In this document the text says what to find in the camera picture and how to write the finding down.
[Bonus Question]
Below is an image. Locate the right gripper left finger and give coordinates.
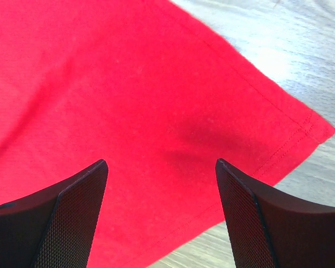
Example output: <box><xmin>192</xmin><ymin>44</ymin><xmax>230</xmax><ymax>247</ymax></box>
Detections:
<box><xmin>0</xmin><ymin>160</ymin><xmax>108</xmax><ymax>267</ymax></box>

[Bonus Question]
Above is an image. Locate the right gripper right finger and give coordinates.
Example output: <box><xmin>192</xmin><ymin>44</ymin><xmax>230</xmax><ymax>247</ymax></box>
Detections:
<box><xmin>216</xmin><ymin>159</ymin><xmax>335</xmax><ymax>267</ymax></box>

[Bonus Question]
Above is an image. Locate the red t shirt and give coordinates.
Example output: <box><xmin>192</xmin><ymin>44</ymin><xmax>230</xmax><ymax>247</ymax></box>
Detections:
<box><xmin>0</xmin><ymin>1</ymin><xmax>335</xmax><ymax>267</ymax></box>

